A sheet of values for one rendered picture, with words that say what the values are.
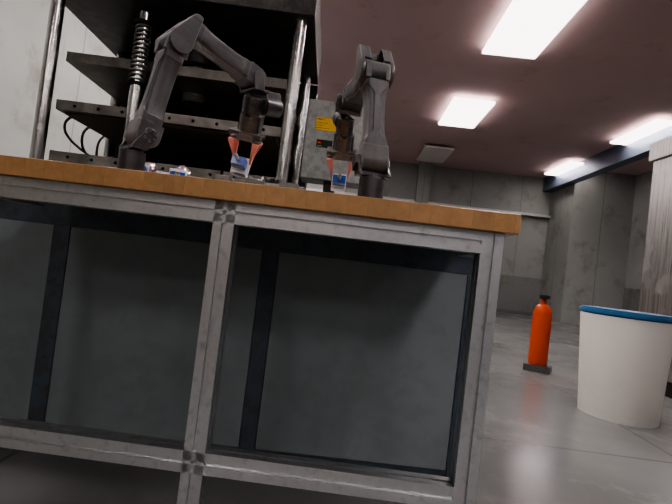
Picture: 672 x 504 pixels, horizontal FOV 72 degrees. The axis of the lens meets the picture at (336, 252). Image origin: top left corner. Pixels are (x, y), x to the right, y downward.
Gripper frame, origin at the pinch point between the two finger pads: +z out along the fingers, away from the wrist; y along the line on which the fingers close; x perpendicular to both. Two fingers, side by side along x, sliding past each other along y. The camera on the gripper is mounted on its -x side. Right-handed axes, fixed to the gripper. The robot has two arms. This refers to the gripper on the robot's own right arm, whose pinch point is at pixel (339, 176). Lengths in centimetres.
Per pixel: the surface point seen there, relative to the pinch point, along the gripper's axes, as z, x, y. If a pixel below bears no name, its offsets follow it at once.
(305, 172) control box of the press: 21, -72, 17
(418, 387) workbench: 50, 43, -32
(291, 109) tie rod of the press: -8, -73, 26
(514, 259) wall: 407, -859, -446
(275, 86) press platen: -16, -87, 36
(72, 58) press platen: -18, -88, 137
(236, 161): -5.7, 15.9, 31.7
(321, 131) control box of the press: 2, -82, 11
